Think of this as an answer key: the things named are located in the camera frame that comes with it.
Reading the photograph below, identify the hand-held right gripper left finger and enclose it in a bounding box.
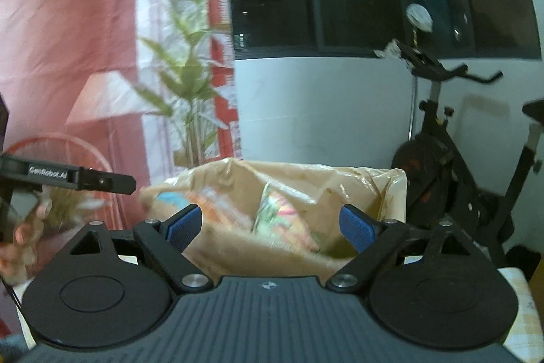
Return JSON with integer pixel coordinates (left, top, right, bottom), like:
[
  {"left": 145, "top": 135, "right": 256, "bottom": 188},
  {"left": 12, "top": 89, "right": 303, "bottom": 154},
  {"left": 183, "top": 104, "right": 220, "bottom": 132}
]
[{"left": 59, "top": 204, "right": 210, "bottom": 293}]

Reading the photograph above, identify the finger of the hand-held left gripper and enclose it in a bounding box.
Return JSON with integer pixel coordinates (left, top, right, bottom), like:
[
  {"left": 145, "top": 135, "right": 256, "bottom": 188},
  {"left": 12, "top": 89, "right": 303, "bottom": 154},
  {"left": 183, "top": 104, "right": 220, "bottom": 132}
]
[{"left": 78, "top": 166, "right": 137, "bottom": 195}]

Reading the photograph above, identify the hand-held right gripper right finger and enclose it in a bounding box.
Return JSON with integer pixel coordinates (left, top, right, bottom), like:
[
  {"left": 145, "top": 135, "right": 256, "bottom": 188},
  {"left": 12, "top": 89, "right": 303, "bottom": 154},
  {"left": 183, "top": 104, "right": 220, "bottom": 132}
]
[{"left": 326, "top": 204, "right": 489, "bottom": 294}]

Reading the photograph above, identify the orange snack packet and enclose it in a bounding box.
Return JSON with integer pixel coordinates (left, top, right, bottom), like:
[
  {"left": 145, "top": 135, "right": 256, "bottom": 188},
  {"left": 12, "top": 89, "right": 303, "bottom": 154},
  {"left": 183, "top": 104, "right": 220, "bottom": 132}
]
[{"left": 156, "top": 186, "right": 256, "bottom": 233}]

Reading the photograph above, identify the colourful striped snack packet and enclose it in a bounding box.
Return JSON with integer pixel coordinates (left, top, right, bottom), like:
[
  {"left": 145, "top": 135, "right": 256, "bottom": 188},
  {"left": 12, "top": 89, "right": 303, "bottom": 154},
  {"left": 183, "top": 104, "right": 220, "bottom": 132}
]
[{"left": 252, "top": 182, "right": 320, "bottom": 254}]

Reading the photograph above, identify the brown cardboard box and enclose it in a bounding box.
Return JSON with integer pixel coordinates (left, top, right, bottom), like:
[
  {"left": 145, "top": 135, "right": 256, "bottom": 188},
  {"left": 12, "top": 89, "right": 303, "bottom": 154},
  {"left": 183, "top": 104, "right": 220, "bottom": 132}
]
[{"left": 140, "top": 158, "right": 408, "bottom": 284}]

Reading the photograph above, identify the person's left hand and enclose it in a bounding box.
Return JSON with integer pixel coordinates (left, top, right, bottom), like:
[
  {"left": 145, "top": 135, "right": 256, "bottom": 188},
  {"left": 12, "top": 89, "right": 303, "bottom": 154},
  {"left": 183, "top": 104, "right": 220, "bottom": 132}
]
[{"left": 0, "top": 199, "right": 52, "bottom": 284}]

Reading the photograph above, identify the black exercise bike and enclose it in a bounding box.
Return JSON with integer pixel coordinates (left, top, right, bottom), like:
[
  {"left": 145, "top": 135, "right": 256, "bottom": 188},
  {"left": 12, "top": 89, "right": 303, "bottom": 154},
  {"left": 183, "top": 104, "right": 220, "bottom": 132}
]
[{"left": 373, "top": 39, "right": 544, "bottom": 267}]

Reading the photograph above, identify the thin metal pole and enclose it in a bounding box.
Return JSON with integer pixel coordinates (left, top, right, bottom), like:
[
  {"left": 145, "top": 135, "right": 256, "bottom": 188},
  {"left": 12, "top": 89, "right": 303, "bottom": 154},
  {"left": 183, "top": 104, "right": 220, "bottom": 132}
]
[{"left": 407, "top": 29, "right": 421, "bottom": 143}]

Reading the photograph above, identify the printed pink backdrop cloth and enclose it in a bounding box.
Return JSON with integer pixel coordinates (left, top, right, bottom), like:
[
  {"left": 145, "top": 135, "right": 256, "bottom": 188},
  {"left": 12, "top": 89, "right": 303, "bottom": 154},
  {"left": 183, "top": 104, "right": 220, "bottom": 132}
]
[{"left": 0, "top": 0, "right": 241, "bottom": 340}]

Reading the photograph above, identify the checked floral tablecloth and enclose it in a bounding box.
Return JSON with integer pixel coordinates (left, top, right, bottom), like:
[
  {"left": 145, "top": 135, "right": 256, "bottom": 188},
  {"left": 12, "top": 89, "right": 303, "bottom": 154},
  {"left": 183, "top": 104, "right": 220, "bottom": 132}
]
[{"left": 498, "top": 267, "right": 544, "bottom": 350}]

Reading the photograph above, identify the white cap on pole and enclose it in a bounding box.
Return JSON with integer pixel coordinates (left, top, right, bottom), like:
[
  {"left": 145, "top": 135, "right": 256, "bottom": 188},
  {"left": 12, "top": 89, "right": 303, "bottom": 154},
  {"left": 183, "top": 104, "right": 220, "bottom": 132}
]
[{"left": 405, "top": 4, "right": 434, "bottom": 33}]

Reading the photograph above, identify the white cloth on handlebar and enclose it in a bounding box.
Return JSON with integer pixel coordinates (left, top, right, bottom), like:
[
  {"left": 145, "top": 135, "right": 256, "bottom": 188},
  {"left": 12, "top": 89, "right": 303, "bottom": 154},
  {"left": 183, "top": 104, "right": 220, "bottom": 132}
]
[{"left": 373, "top": 42, "right": 403, "bottom": 60}]

